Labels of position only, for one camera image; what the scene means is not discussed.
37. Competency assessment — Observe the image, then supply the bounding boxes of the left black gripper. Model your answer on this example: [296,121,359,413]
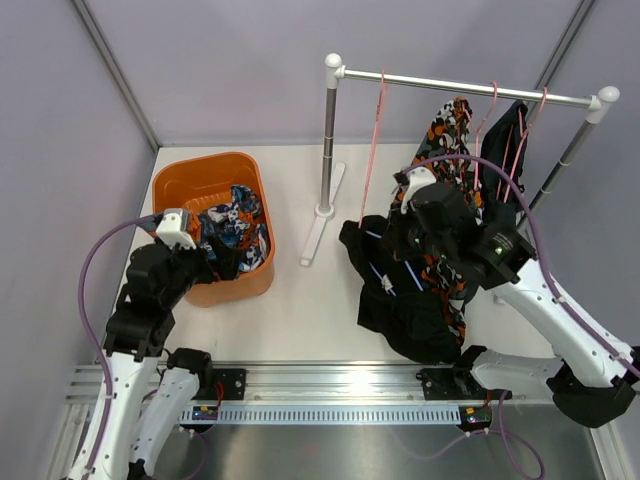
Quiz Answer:
[161,232,243,307]

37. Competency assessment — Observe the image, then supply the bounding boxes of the blue orange patterned shorts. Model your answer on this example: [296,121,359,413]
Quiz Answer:
[137,183,272,276]

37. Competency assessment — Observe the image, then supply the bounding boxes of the blue wire hanger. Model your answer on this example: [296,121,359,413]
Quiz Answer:
[364,229,425,297]

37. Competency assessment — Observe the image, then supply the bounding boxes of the black shorts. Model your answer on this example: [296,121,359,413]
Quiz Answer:
[339,215,464,364]

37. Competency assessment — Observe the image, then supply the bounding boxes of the pink wire hanger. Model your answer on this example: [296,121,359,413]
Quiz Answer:
[359,72,387,225]

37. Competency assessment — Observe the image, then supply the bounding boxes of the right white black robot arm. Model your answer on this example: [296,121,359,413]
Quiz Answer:
[385,180,639,428]

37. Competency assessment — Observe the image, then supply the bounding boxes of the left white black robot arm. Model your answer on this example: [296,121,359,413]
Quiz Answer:
[67,242,246,479]

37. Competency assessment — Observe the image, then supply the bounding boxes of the orange grey camouflage shorts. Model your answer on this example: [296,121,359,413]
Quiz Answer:
[385,97,484,346]

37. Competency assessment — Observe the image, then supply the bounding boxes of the dark navy shorts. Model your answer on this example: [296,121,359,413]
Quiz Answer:
[478,100,528,226]

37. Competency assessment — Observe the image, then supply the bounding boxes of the pink hanger under camouflage shorts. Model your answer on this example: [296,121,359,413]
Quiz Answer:
[473,80,499,191]

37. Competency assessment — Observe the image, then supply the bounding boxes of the pink hanger under navy shorts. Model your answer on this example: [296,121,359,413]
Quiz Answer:
[496,87,548,203]

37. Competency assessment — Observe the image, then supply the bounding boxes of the orange plastic laundry basket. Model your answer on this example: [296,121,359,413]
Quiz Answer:
[151,152,275,308]

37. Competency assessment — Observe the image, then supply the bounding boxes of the silver clothes rack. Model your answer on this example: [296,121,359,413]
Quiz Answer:
[300,53,620,267]

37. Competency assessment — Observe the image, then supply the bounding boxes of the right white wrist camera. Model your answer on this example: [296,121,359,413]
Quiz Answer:
[394,167,437,215]

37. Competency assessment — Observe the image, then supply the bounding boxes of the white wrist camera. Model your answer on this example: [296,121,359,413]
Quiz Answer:
[394,167,437,215]
[155,208,197,250]

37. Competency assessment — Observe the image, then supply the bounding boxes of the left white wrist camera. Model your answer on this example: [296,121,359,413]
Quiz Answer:
[155,208,197,250]

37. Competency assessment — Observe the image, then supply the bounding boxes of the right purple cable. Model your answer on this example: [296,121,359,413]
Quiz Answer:
[399,153,640,476]

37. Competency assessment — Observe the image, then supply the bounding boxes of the purple cable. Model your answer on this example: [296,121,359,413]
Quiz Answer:
[399,153,640,476]
[79,213,166,476]

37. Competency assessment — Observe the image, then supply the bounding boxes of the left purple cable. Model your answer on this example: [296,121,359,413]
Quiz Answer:
[79,213,166,476]

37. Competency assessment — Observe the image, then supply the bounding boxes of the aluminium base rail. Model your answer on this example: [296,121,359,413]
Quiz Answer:
[64,362,609,406]

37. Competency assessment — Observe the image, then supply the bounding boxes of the white slotted cable duct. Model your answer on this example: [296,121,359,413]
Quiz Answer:
[87,404,464,426]

